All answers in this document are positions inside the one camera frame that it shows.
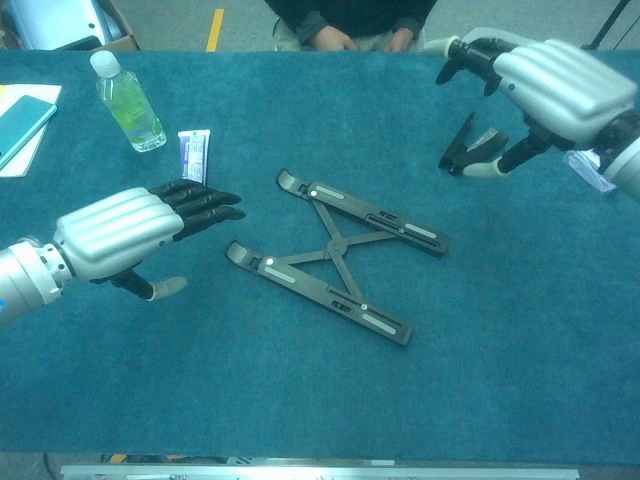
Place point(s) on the black stapler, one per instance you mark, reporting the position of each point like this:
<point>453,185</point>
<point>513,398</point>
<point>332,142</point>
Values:
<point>465,155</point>

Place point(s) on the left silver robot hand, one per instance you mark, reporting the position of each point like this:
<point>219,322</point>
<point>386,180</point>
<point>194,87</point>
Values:
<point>115,230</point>

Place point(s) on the yellow floor tape strip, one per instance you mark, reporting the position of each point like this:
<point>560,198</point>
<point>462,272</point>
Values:
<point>215,30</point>

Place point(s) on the black folding laptop stand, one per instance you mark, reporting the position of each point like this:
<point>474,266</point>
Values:
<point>350,206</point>

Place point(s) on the clear box of purple cards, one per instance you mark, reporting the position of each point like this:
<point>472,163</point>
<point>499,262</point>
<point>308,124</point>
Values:
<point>585,167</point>

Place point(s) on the seated person in dark jacket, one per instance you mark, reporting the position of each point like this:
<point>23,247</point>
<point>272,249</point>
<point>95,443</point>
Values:
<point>350,15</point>

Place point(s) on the brown cardboard box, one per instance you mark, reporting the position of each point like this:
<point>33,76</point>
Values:
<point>127,40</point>

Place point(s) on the clear bottle with green label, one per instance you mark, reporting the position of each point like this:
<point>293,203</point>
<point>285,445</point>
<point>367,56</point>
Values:
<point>127,110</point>

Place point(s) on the blue carpet table cover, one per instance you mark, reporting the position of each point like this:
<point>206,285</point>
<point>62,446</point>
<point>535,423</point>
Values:
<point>450,350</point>

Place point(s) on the teal notebook on papers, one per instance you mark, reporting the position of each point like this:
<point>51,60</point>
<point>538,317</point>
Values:
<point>47,92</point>

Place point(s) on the aluminium profile rail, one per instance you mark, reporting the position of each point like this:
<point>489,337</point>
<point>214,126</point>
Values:
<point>300,472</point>

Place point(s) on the purple and white toothpaste tube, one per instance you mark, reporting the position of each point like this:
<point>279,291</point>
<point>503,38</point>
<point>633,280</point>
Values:
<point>192,150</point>

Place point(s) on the pale blue plastic container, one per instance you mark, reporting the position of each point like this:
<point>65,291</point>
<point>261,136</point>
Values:
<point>50,20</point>

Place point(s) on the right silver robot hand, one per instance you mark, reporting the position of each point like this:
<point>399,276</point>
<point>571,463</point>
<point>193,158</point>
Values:
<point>560,85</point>

